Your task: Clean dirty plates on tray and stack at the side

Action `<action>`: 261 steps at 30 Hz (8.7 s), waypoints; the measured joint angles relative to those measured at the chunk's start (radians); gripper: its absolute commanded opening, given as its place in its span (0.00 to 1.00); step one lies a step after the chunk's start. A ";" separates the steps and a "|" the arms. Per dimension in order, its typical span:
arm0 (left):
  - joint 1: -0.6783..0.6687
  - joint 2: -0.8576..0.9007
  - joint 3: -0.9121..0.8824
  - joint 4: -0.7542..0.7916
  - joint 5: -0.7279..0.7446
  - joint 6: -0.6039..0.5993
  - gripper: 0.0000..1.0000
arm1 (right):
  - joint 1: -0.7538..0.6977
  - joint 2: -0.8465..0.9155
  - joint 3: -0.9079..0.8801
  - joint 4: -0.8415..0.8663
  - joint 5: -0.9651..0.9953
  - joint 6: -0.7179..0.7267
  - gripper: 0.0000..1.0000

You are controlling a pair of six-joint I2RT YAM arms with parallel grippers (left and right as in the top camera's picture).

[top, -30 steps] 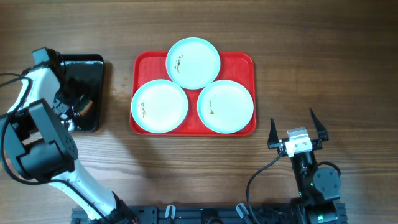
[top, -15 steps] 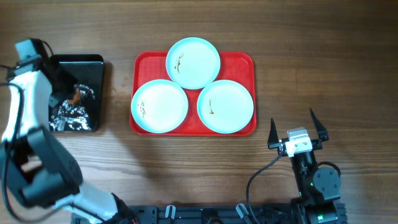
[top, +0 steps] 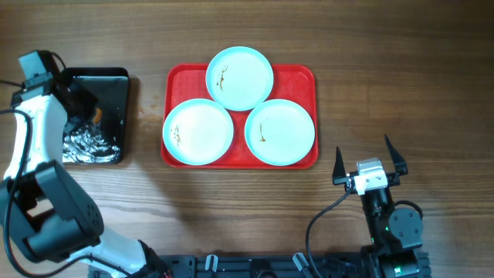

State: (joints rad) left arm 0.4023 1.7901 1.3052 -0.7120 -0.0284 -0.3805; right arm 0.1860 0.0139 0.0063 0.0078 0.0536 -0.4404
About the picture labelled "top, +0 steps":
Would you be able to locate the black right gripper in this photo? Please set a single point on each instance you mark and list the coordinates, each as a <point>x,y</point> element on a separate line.
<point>393,178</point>

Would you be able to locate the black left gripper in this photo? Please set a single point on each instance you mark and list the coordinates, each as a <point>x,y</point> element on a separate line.
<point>75,120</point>

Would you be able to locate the orange green sponge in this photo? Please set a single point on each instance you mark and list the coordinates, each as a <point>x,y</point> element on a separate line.
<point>97,116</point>

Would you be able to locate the light blue plate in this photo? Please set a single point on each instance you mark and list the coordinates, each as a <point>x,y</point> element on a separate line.
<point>239,78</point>
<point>279,132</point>
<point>198,132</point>

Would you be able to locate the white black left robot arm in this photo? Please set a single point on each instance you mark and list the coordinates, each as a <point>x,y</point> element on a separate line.
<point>45,213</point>

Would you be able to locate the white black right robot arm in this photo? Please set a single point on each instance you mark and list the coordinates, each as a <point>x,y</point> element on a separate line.
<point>395,227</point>

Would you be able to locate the black water tray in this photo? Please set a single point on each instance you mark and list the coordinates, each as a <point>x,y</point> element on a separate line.
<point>96,134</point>

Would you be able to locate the red plastic tray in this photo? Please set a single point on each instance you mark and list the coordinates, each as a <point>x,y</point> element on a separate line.
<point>292,82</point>

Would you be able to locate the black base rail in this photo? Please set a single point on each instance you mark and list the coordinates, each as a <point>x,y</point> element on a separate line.
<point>330,265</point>

